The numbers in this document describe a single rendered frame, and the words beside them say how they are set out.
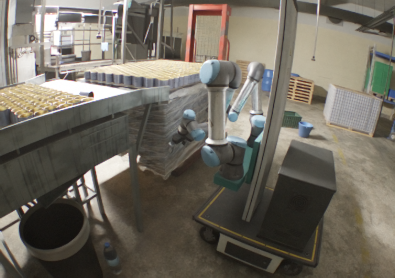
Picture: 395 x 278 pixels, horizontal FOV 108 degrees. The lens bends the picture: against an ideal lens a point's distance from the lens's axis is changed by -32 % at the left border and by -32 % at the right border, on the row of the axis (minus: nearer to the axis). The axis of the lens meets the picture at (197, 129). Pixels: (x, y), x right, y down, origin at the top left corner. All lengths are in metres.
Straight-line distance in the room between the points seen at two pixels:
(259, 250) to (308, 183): 0.56
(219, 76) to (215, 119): 0.20
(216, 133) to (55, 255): 1.00
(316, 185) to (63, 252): 1.28
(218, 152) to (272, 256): 0.79
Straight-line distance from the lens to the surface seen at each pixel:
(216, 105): 1.00
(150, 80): 1.53
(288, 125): 4.73
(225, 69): 0.99
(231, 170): 1.19
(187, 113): 1.24
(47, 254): 1.12
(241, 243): 1.46
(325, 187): 1.16
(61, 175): 1.05
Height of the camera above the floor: 1.40
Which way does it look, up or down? 22 degrees down
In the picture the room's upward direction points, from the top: 5 degrees clockwise
